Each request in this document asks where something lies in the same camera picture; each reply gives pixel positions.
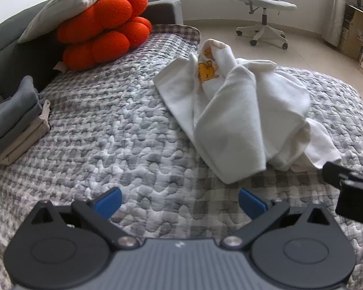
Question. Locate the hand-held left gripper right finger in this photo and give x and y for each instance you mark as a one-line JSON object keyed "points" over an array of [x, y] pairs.
{"points": [[250, 204]]}

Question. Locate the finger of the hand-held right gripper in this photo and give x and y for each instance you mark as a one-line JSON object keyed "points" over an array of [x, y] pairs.
{"points": [[335, 172]]}

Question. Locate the white office chair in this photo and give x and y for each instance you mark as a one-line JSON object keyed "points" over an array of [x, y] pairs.
{"points": [[266, 9]]}

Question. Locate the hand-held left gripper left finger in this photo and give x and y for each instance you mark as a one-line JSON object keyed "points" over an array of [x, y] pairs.
{"points": [[109, 203]]}

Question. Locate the wooden shelf with boxes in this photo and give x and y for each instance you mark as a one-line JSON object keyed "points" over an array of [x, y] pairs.
{"points": [[357, 27]]}

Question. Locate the grey checked quilted blanket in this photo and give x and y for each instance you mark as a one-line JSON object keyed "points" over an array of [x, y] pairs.
{"points": [[109, 133]]}

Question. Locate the white pillow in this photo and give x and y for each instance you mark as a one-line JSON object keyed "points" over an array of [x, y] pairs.
{"points": [[69, 3]]}

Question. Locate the orange pumpkin cushion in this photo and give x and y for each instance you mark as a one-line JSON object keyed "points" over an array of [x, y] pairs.
{"points": [[102, 33]]}

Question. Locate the white bear print shirt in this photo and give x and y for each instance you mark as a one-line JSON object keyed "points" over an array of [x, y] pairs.
{"points": [[230, 111]]}

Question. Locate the grey sofa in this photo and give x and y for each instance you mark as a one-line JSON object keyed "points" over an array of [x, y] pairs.
{"points": [[6, 36]]}

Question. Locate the folded grey clothes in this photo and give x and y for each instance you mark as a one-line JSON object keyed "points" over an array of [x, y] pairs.
{"points": [[15, 111]]}

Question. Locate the folded beige clothes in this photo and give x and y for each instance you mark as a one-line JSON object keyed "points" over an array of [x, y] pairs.
{"points": [[27, 140]]}

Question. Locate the grey curtain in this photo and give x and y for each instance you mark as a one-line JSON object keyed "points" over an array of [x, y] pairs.
{"points": [[335, 9]]}

